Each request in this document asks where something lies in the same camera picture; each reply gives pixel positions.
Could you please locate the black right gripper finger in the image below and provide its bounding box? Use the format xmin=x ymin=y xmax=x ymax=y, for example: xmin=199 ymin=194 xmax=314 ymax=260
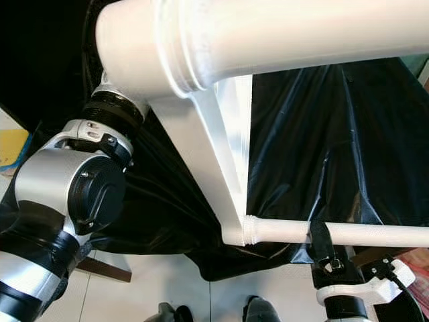
xmin=307 ymin=219 xmax=340 ymax=265

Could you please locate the white plastic table leg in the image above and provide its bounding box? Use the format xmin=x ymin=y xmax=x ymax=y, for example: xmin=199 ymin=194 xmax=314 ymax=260
xmin=158 ymin=0 xmax=429 ymax=100
xmin=244 ymin=214 xmax=429 ymax=249

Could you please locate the brown wooden table leg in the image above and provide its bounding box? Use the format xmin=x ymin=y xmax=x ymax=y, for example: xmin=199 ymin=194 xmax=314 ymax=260
xmin=75 ymin=257 xmax=133 ymax=283
xmin=352 ymin=247 xmax=403 ymax=269

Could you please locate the grey right robot foot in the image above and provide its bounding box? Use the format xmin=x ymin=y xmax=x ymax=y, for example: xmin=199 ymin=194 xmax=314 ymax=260
xmin=243 ymin=295 xmax=284 ymax=322

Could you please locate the grey robot foot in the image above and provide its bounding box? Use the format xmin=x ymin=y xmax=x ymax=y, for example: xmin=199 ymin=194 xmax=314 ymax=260
xmin=243 ymin=295 xmax=284 ymax=322
xmin=156 ymin=302 xmax=193 ymax=322

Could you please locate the black plastic table cover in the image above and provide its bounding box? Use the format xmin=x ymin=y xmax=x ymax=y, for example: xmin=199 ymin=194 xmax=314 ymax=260
xmin=0 ymin=57 xmax=429 ymax=282

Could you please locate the yellow and blue package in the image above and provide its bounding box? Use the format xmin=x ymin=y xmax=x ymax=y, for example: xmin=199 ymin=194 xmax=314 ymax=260
xmin=0 ymin=127 xmax=32 ymax=177

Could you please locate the grey left robot foot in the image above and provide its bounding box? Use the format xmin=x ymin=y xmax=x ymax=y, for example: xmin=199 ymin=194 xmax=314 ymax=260
xmin=156 ymin=302 xmax=193 ymax=322

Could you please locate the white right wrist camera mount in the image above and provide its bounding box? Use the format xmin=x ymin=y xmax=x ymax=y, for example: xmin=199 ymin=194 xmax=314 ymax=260
xmin=315 ymin=258 xmax=416 ymax=307

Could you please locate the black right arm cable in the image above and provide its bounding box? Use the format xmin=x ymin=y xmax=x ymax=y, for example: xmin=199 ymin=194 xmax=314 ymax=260
xmin=369 ymin=258 xmax=413 ymax=296

